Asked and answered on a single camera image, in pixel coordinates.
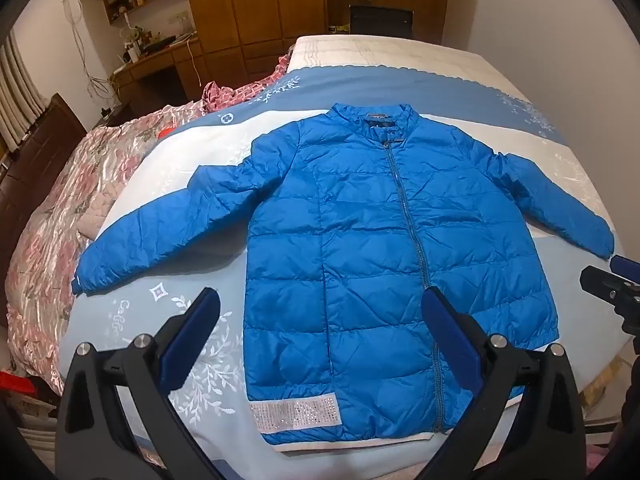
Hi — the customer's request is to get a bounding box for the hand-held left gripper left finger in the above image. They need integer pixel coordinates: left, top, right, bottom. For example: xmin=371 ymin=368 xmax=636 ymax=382
xmin=54 ymin=287 xmax=222 ymax=480

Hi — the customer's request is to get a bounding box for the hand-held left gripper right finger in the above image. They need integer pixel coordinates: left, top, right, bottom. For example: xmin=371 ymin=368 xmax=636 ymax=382
xmin=421 ymin=287 xmax=587 ymax=480

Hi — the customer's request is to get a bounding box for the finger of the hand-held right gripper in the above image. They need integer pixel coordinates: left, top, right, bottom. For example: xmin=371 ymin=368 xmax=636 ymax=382
xmin=610 ymin=255 xmax=640 ymax=282
xmin=580 ymin=265 xmax=627 ymax=305

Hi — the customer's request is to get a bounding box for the blue puffer jacket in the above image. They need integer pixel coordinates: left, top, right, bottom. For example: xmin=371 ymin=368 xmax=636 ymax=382
xmin=71 ymin=101 xmax=616 ymax=447

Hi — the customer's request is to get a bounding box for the pink floral quilt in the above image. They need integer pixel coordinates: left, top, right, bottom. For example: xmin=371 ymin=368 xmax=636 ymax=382
xmin=7 ymin=100 xmax=211 ymax=392

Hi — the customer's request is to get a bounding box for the red box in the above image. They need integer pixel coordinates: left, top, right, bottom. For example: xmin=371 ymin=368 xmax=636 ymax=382
xmin=0 ymin=370 xmax=37 ymax=402

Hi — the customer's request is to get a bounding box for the dark wooden headboard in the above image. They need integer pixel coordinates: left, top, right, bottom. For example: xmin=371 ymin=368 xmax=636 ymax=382
xmin=0 ymin=92 xmax=89 ymax=281

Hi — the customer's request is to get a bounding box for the pink checked cloth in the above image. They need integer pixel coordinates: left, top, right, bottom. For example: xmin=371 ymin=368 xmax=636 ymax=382
xmin=201 ymin=45 xmax=301 ymax=114

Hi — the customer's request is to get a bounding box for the wooden desk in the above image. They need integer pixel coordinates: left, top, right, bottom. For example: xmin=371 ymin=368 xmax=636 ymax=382
xmin=110 ymin=37 xmax=207 ymax=117

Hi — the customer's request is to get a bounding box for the black laptop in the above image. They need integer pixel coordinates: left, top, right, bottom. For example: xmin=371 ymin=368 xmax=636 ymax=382
xmin=142 ymin=35 xmax=177 ymax=54

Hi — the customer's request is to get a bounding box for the potted plant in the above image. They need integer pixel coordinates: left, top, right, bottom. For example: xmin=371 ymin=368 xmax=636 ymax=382
xmin=122 ymin=26 xmax=144 ymax=59

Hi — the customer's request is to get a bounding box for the white curtain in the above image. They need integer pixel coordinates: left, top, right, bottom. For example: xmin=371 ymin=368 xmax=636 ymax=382
xmin=0 ymin=30 xmax=49 ymax=161

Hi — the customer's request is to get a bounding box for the black chair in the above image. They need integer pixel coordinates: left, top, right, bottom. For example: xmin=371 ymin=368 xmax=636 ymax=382
xmin=349 ymin=4 xmax=416 ymax=39

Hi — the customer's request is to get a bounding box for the wooden wardrobe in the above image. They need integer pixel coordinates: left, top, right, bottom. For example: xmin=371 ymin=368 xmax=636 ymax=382
xmin=181 ymin=0 xmax=331 ymax=102

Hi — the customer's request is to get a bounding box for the white hanging cable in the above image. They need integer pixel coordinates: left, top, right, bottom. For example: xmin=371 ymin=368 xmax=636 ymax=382
xmin=62 ymin=0 xmax=114 ymax=97

